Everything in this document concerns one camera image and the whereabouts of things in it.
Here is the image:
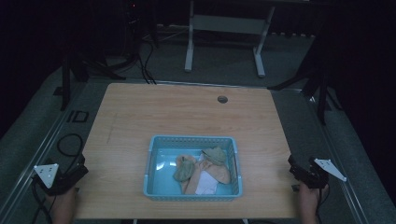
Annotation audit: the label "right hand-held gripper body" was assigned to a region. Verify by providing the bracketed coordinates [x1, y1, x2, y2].
[299, 157, 348, 189]

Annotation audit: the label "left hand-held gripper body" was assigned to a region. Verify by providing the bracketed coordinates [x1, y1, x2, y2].
[31, 161, 82, 197]

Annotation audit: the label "person's left hand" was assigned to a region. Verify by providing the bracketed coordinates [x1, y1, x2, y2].
[46, 186, 78, 224]

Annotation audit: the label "person's right hand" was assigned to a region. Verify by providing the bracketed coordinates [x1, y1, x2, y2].
[295, 182, 330, 224]

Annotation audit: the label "black metal stand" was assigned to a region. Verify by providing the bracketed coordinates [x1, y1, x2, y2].
[59, 50, 127, 112]
[266, 59, 344, 126]

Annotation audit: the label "light blue plastic basket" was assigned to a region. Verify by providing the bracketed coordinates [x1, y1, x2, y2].
[142, 133, 244, 203]

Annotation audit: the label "white paper card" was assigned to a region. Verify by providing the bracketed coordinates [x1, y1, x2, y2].
[194, 154, 219, 196]

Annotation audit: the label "black cable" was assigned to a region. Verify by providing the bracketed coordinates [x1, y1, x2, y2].
[56, 133, 85, 175]
[315, 186, 331, 224]
[30, 176, 57, 224]

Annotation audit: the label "black floor cables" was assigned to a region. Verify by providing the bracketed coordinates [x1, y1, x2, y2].
[135, 36, 158, 86]

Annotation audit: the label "white metal desk frame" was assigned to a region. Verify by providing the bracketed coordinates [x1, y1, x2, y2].
[184, 0, 276, 78]

